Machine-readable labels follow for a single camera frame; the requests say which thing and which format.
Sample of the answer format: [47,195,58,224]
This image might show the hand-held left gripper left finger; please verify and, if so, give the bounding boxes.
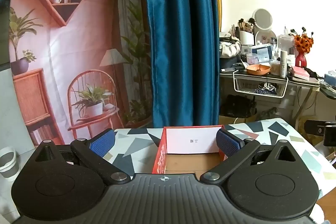
[33,129,131,186]

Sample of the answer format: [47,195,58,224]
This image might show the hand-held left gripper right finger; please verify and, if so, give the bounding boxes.
[199,128,299,185]

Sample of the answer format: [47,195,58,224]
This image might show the red strawberry print box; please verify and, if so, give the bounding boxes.
[152,125,231,174]

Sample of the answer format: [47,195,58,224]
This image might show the cardboard box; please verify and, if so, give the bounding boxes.
[219,112,258,125]

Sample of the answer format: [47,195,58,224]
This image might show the geometric patterned tablecloth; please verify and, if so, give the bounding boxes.
[101,119,332,203]

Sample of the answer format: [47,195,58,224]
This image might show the black bag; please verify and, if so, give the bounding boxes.
[220,94,258,118]

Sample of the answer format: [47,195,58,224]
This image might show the dressing table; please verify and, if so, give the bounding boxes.
[219,67,322,130]

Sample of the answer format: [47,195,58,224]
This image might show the blue tissue box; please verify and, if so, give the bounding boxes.
[324,70,336,83]

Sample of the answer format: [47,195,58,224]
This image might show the pink case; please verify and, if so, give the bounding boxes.
[291,66,312,81]

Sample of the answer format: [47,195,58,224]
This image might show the blue white patterned cloth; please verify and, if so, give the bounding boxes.
[253,84,278,95]

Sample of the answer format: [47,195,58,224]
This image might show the red vase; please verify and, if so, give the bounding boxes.
[295,52,307,67]

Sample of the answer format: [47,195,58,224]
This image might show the white cylindrical bottle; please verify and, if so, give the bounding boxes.
[280,50,289,78]

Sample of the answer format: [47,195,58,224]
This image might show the cotton swab container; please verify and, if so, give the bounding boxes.
[270,61,281,75]

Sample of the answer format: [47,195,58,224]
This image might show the orange bowl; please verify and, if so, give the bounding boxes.
[246,64,271,76]

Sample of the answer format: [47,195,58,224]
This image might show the orange artificial flowers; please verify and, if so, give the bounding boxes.
[293,27,315,54]

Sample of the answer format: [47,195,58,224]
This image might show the clear acrylic organiser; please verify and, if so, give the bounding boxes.
[278,34,296,56]

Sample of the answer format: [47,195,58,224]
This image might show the blue white packet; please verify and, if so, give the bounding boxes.
[251,44,272,61]

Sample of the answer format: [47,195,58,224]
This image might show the white cloth bag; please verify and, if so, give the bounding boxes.
[220,42,241,58]

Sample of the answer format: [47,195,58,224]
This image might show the white plastic bucket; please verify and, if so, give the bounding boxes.
[0,147,20,182]

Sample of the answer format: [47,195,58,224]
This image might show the printed room scene backdrop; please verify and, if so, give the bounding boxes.
[9,0,154,146]

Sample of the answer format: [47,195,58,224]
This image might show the white brush holder cup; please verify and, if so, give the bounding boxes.
[239,30,255,45]

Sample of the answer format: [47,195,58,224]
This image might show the blue curtain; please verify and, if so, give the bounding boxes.
[146,0,221,128]

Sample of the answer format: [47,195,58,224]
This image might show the round white vanity mirror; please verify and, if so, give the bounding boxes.
[252,8,278,50]

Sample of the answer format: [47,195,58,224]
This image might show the white wire basket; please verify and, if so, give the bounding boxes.
[233,70,289,98]

